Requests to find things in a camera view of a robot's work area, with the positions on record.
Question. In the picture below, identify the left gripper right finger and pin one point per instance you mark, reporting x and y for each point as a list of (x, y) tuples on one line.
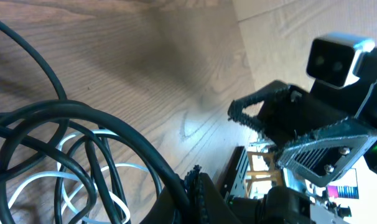
[(206, 203)]

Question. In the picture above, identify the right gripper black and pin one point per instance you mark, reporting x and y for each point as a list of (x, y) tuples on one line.
[(324, 131)]

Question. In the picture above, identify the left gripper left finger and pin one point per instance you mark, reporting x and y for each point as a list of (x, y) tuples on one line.
[(166, 210)]

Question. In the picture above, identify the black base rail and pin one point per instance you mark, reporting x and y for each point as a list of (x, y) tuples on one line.
[(233, 181)]

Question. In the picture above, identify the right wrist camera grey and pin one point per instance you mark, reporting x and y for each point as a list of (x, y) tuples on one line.
[(335, 57)]

